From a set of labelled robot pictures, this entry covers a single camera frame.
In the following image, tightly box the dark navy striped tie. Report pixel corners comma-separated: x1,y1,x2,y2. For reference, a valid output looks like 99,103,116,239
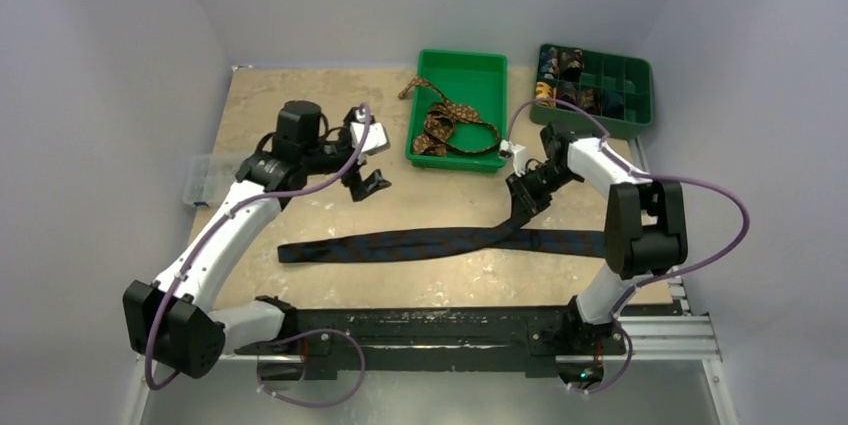
277,219,605,264

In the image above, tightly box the bright green plastic tray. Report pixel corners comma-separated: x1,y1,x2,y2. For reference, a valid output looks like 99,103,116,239
400,49,508,174

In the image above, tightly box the dark green compartment organizer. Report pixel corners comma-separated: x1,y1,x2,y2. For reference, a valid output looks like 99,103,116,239
530,44,654,140

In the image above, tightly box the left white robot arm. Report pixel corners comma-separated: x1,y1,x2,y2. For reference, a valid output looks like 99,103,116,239
123,100,390,390

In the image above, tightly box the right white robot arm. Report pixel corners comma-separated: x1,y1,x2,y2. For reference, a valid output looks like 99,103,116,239
499,122,688,352

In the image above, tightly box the orange striped rolled tie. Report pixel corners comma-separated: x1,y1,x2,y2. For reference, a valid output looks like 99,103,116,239
535,81,557,108

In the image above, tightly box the brown patterned tie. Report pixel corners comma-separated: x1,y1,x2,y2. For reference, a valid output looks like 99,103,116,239
397,76,502,157

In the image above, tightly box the navy rolled tie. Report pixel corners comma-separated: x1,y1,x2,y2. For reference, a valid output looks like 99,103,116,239
601,90,625,120

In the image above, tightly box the blue patterned rolled tie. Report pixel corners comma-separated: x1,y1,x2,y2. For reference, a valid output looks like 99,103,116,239
538,46,560,80

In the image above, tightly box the clear plastic parts box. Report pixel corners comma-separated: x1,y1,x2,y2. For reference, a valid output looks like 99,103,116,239
182,152,249,209

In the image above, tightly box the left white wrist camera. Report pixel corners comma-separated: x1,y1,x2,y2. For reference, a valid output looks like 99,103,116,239
349,122,391,156

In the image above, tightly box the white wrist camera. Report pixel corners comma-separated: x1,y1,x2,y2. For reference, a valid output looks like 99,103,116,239
349,122,391,156
498,140,531,177

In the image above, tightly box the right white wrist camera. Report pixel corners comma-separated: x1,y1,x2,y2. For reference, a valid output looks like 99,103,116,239
498,140,531,177

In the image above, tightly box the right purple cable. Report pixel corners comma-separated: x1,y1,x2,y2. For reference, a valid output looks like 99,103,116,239
506,98,751,397

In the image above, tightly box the purple cable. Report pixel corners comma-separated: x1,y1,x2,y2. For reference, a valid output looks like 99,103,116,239
143,102,374,409
506,98,751,397

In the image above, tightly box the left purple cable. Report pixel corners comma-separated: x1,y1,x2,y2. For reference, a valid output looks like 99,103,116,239
143,102,374,409

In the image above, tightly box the black mounting base rail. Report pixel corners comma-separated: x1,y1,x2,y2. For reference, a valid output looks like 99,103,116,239
236,306,626,381

